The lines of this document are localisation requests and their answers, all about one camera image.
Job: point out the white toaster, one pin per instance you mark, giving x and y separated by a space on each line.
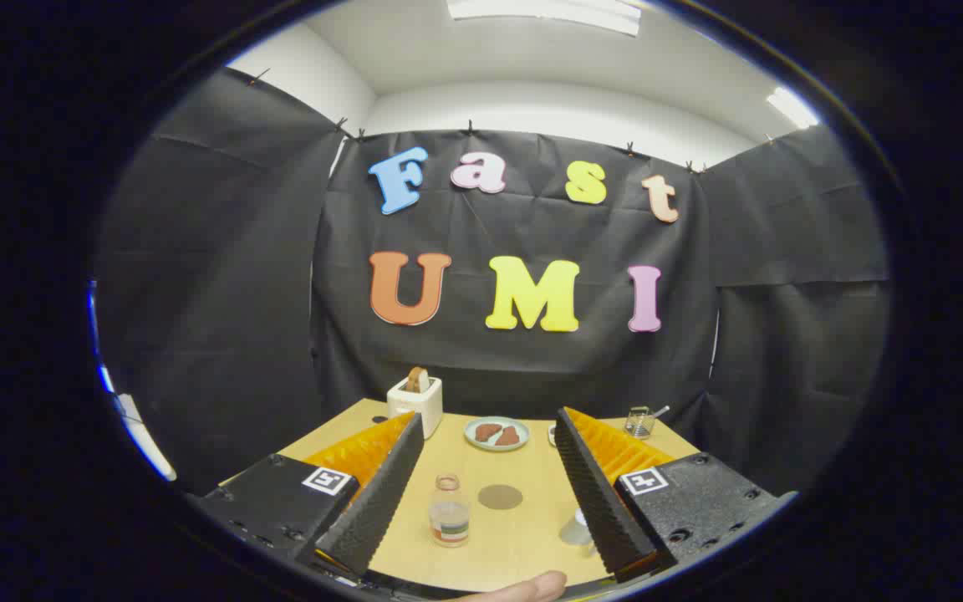
415 410

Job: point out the light blue plate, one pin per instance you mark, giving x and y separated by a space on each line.
471 435

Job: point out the wooden table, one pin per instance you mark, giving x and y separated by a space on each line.
523 539

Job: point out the round brown coaster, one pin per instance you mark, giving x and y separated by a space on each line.
500 497

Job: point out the long ceiling light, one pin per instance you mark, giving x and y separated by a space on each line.
544 12

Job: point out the white cup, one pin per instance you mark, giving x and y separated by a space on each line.
575 531

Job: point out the bread slice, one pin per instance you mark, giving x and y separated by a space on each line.
417 380

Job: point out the clear juice bottle red label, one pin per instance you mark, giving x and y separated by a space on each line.
449 518

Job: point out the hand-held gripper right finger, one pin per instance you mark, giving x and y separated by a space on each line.
594 493

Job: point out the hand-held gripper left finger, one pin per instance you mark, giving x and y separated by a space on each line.
381 502

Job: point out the brown meat piece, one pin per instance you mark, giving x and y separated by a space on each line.
508 436
486 431

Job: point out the small ceiling light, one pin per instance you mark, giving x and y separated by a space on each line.
791 107

